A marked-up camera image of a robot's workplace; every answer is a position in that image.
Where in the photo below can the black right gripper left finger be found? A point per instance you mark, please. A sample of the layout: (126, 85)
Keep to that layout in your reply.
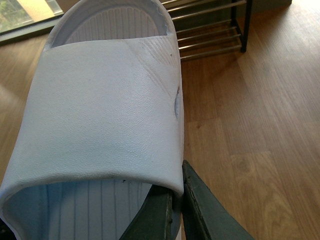
(154, 219)

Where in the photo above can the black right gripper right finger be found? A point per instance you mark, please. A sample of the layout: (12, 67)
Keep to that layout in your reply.
(204, 217)

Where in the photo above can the light blue slide sandal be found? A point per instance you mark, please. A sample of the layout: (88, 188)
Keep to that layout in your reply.
(103, 122)

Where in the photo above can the black metal shoe rack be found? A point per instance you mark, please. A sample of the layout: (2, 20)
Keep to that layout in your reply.
(210, 27)

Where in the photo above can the left floor window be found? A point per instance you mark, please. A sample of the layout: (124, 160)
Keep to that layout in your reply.
(22, 19)

